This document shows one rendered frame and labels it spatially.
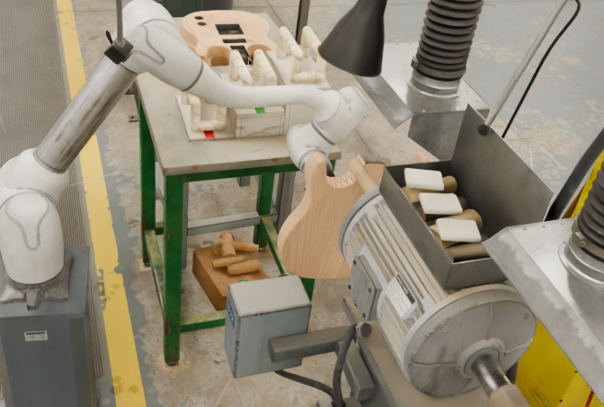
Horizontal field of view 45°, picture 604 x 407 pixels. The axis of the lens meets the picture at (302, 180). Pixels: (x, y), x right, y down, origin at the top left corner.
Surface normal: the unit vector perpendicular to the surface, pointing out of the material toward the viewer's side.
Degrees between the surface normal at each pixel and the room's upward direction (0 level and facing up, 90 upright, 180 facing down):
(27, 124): 0
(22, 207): 6
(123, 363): 0
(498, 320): 82
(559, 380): 90
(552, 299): 38
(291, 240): 91
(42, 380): 90
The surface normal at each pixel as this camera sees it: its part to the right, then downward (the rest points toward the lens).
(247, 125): 0.29, 0.59
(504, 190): -0.94, 0.10
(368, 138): 0.11, -0.80
